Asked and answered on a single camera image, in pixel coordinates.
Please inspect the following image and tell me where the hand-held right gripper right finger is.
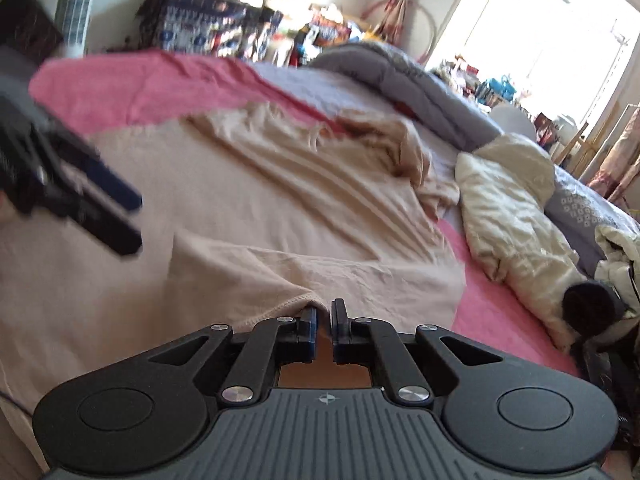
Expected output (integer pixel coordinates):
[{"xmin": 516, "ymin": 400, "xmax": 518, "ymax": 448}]
[{"xmin": 331, "ymin": 298, "xmax": 506, "ymax": 406}]

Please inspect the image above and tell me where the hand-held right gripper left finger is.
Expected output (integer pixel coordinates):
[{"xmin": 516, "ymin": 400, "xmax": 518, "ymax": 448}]
[{"xmin": 147, "ymin": 305, "xmax": 321, "ymax": 406}]

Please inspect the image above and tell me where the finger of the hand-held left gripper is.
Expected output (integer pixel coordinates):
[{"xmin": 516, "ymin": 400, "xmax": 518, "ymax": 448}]
[
  {"xmin": 47, "ymin": 122, "xmax": 144, "ymax": 212},
  {"xmin": 60, "ymin": 185, "xmax": 144, "ymax": 259}
]

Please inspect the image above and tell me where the beige thermal shirt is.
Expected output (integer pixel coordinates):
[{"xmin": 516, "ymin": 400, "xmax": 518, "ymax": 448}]
[{"xmin": 0, "ymin": 102, "xmax": 468, "ymax": 406}]

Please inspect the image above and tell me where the pink blanket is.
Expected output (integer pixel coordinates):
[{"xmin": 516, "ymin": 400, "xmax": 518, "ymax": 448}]
[{"xmin": 29, "ymin": 50, "xmax": 583, "ymax": 378}]

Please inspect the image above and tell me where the white tower fan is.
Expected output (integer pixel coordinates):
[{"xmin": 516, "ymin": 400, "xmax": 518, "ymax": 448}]
[{"xmin": 55, "ymin": 0, "xmax": 103, "ymax": 58}]

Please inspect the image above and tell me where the crumpled tan garment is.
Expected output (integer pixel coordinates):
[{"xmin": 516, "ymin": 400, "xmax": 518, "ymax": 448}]
[{"xmin": 332, "ymin": 112, "xmax": 461, "ymax": 221}]

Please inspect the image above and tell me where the cream duvet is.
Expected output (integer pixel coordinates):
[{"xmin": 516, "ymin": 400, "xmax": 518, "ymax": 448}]
[{"xmin": 454, "ymin": 135, "xmax": 583, "ymax": 353}]

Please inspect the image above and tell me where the dark rolled garment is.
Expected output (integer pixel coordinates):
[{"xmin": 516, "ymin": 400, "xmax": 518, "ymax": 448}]
[{"xmin": 562, "ymin": 282, "xmax": 623, "ymax": 337}]

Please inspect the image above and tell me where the pile of household clutter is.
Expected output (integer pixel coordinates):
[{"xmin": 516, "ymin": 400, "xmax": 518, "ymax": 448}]
[{"xmin": 280, "ymin": 2, "xmax": 381, "ymax": 63}]

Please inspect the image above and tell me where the white chair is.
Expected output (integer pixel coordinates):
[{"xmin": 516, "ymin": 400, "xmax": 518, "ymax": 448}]
[{"xmin": 487, "ymin": 104, "xmax": 540, "ymax": 140}]

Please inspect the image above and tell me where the black shiny jacket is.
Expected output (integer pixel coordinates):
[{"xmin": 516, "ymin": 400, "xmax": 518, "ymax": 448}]
[{"xmin": 580, "ymin": 327, "xmax": 640, "ymax": 426}]

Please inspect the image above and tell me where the pile of windowsill items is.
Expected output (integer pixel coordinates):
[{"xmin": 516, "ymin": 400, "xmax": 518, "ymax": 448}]
[{"xmin": 435, "ymin": 50, "xmax": 581, "ymax": 151}]

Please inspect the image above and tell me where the blue plush toy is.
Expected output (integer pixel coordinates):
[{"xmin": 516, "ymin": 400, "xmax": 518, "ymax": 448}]
[{"xmin": 485, "ymin": 75, "xmax": 517, "ymax": 102}]

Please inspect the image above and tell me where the white jacket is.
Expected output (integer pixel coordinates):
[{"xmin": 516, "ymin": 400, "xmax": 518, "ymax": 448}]
[{"xmin": 595, "ymin": 222, "xmax": 640, "ymax": 311}]

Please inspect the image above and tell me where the wooden rack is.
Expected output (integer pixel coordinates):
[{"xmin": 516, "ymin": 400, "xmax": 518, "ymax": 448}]
[{"xmin": 552, "ymin": 120, "xmax": 603, "ymax": 171}]

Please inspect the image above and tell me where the pink hoop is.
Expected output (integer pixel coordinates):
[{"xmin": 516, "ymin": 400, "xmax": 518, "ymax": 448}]
[{"xmin": 362, "ymin": 0, "xmax": 435, "ymax": 63}]

